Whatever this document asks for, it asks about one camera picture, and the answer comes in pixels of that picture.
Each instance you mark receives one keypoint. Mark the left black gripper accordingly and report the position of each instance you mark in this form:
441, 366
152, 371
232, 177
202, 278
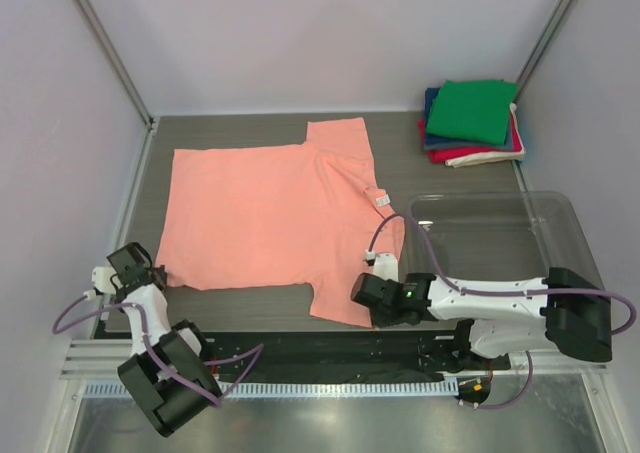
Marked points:
159, 272

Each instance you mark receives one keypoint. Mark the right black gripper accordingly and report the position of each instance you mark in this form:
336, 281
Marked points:
378, 319

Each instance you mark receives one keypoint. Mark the salmon pink t-shirt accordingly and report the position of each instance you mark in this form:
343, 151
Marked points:
279, 216

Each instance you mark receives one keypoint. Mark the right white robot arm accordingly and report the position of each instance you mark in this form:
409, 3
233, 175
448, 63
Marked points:
561, 310

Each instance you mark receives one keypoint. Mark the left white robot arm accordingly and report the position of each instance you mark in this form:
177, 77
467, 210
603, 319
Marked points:
166, 374

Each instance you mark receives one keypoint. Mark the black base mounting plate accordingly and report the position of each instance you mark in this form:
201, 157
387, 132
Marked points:
434, 350

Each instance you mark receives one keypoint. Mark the clear plastic bin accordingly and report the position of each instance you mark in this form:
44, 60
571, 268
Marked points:
504, 236

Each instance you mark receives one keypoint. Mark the folded red t-shirt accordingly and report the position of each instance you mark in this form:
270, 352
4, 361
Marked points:
441, 152

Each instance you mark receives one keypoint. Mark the folded cream t-shirt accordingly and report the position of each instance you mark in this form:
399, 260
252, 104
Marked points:
517, 153

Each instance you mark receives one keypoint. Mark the folded green t-shirt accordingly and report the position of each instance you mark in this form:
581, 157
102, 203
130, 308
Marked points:
475, 110

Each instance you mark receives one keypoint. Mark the folded blue t-shirt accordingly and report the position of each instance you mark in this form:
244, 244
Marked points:
430, 96

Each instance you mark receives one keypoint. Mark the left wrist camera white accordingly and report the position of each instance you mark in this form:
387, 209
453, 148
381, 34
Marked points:
102, 280

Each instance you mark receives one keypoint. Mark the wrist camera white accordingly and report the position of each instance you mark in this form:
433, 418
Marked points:
384, 265
102, 280

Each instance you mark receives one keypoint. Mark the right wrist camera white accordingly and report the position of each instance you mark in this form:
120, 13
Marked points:
384, 265

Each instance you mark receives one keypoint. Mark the white slotted cable duct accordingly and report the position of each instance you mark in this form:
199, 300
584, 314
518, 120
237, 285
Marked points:
448, 387

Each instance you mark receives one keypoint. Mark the aluminium front rail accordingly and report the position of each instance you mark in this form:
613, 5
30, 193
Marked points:
99, 359

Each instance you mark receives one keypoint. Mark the left aluminium frame post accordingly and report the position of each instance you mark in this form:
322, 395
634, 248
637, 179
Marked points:
113, 59

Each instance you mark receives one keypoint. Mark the aluminium frame post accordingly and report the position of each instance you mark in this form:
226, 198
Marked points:
552, 28
113, 59

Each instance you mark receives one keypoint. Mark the right aluminium frame post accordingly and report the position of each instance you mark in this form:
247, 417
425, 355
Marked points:
552, 28

